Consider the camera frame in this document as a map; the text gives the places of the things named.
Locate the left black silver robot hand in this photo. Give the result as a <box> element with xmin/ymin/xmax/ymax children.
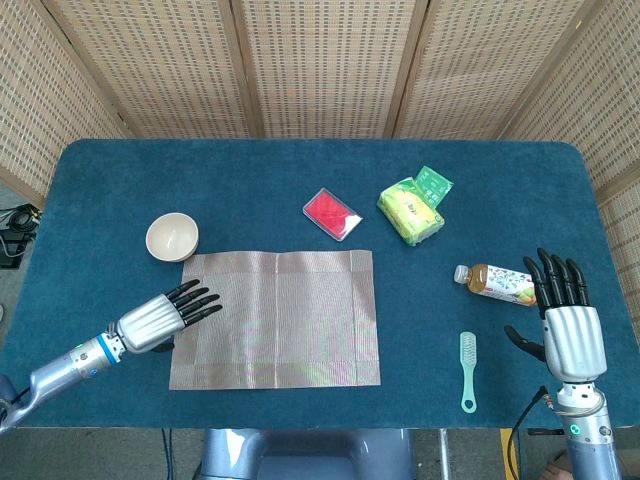
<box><xmin>115</xmin><ymin>279</ymin><xmax>224</xmax><ymax>355</ymax></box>

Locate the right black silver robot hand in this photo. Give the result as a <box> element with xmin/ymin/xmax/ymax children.
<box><xmin>503</xmin><ymin>247</ymin><xmax>609</xmax><ymax>385</ymax></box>

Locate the beige round bowl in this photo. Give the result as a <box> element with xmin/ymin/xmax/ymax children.
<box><xmin>145</xmin><ymin>212</ymin><xmax>200</xmax><ymax>264</ymax></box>

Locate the beige woven placemat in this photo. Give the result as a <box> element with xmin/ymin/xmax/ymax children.
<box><xmin>168</xmin><ymin>249</ymin><xmax>382</xmax><ymax>392</ymax></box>

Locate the tea bottle with printed label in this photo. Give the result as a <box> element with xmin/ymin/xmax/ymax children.
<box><xmin>453</xmin><ymin>263</ymin><xmax>541</xmax><ymax>307</ymax></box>

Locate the mint green plastic brush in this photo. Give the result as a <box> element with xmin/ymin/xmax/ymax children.
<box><xmin>459</xmin><ymin>331</ymin><xmax>479</xmax><ymax>414</ymax></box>

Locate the yellow floor tape strip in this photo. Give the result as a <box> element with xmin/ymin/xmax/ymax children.
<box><xmin>499</xmin><ymin>428</ymin><xmax>521</xmax><ymax>480</ymax></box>

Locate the black power strip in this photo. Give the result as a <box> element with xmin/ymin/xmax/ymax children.
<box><xmin>0</xmin><ymin>230</ymin><xmax>31</xmax><ymax>271</ymax></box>

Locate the metal table leg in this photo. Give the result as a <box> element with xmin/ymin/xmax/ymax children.
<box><xmin>435</xmin><ymin>428</ymin><xmax>451</xmax><ymax>480</ymax></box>

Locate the blue carpet table cover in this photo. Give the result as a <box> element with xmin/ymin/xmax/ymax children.
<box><xmin>0</xmin><ymin>138</ymin><xmax>626</xmax><ymax>431</ymax></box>

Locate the blue-grey robot torso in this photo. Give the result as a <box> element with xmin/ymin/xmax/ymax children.
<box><xmin>193</xmin><ymin>427</ymin><xmax>419</xmax><ymax>480</ymax></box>

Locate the yellow green tissue pack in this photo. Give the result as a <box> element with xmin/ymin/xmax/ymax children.
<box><xmin>375</xmin><ymin>178</ymin><xmax>446</xmax><ymax>249</ymax></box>

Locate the clear case with red cards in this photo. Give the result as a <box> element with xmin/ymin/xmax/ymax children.
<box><xmin>301</xmin><ymin>187</ymin><xmax>364</xmax><ymax>245</ymax></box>

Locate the green sachet packet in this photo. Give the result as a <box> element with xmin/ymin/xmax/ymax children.
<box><xmin>414</xmin><ymin>165</ymin><xmax>455</xmax><ymax>207</ymax></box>

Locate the woven bamboo screen panel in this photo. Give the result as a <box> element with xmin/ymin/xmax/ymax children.
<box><xmin>0</xmin><ymin>0</ymin><xmax>131</xmax><ymax>206</ymax></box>
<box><xmin>499</xmin><ymin>0</ymin><xmax>640</xmax><ymax>321</ymax></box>
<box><xmin>229</xmin><ymin>0</ymin><xmax>431</xmax><ymax>140</ymax></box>
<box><xmin>42</xmin><ymin>0</ymin><xmax>264</xmax><ymax>140</ymax></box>
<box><xmin>389</xmin><ymin>0</ymin><xmax>601</xmax><ymax>141</ymax></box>

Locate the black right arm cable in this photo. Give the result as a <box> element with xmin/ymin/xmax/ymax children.
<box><xmin>507</xmin><ymin>384</ymin><xmax>551</xmax><ymax>480</ymax></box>

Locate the thin black floor cable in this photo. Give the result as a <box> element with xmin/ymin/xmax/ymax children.
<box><xmin>160</xmin><ymin>428</ymin><xmax>174</xmax><ymax>480</ymax></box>

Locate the black cable bundle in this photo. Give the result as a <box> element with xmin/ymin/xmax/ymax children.
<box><xmin>4</xmin><ymin>203</ymin><xmax>44</xmax><ymax>235</ymax></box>

